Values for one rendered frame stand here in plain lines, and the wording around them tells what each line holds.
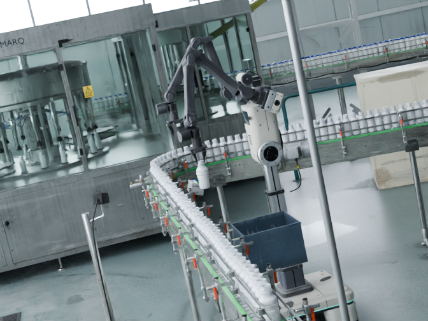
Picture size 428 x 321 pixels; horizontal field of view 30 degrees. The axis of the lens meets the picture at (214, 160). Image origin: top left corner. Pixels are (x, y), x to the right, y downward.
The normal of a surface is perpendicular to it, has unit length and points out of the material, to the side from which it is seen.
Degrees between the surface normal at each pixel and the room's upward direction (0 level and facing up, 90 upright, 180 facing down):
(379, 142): 92
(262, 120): 90
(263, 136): 101
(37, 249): 89
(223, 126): 90
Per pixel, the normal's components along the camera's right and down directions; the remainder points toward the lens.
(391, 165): -0.11, 0.18
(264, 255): 0.19, 0.12
